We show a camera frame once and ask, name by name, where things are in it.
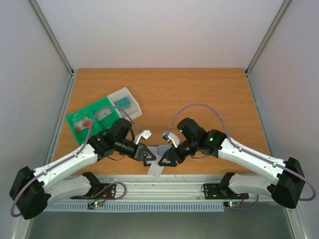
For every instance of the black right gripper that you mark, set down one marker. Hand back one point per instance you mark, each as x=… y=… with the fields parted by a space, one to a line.
x=173 y=154

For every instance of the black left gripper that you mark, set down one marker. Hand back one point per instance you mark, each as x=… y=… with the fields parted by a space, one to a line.
x=140 y=152

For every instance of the black card holder wallet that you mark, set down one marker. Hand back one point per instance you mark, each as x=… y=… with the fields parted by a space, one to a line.
x=159 y=149

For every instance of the white cherry blossom VIP card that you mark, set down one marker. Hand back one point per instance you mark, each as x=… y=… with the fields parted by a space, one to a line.
x=103 y=114

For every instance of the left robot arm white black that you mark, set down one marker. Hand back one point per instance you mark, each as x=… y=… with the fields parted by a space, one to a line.
x=33 y=190

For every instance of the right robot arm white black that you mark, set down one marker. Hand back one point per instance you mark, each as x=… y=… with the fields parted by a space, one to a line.
x=276 y=178

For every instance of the teal card in white bin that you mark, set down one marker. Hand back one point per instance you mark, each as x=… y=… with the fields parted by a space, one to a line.
x=123 y=103

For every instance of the white translucent plastic bin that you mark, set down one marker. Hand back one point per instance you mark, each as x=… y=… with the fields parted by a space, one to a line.
x=134 y=111

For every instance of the green plastic sorting bin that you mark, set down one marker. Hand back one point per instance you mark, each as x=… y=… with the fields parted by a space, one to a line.
x=89 y=112

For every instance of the left small circuit board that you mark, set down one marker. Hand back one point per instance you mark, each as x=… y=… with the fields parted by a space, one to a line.
x=93 y=205

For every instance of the small circuit board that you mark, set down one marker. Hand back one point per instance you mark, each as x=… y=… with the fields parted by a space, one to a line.
x=232 y=204
x=93 y=205

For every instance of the right small circuit board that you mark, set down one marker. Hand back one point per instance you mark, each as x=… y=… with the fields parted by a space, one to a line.
x=232 y=204

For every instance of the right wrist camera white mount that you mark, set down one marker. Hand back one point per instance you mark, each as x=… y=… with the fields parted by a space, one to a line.
x=171 y=138

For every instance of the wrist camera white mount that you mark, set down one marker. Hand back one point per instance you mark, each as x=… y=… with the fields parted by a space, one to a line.
x=171 y=138
x=144 y=134

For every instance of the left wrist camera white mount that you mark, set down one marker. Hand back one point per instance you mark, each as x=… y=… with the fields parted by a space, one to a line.
x=144 y=134

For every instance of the grey slotted cable duct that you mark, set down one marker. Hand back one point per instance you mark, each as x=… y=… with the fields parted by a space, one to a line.
x=131 y=207

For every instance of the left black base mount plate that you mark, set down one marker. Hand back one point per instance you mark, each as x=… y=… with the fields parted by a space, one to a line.
x=107 y=191

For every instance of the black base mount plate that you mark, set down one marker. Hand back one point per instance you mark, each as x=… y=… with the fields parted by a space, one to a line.
x=107 y=191
x=212 y=191

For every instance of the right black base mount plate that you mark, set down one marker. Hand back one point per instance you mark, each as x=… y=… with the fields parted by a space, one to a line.
x=212 y=191

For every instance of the aluminium rail front frame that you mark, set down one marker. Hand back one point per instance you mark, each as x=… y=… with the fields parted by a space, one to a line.
x=178 y=187

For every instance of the left aluminium frame post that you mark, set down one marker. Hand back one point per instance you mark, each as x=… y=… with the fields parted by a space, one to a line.
x=36 y=7

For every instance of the aluminium frame post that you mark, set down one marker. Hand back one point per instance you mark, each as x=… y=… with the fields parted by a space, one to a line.
x=270 y=31
x=36 y=7

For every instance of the right aluminium frame post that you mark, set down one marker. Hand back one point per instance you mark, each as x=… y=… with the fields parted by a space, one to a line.
x=270 y=31

